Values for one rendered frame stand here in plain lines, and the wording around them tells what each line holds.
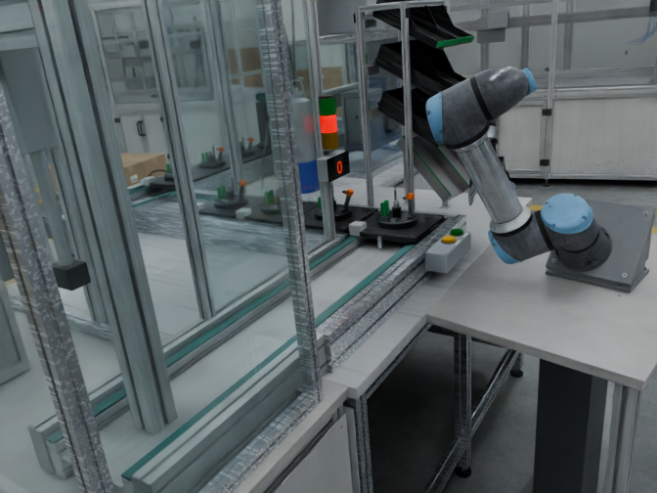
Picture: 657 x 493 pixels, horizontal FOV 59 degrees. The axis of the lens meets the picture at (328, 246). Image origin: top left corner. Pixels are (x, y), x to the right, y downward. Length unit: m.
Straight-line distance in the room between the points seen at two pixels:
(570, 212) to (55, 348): 1.27
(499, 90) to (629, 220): 0.61
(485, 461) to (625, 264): 1.02
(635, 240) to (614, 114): 4.04
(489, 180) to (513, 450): 1.28
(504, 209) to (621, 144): 4.30
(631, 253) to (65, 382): 1.46
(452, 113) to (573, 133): 4.41
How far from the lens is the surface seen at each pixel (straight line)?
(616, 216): 1.86
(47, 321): 0.76
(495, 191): 1.56
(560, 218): 1.62
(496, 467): 2.42
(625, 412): 1.48
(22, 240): 0.72
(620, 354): 1.48
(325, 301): 1.56
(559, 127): 5.82
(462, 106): 1.45
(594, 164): 5.89
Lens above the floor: 1.61
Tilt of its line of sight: 21 degrees down
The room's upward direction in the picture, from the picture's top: 5 degrees counter-clockwise
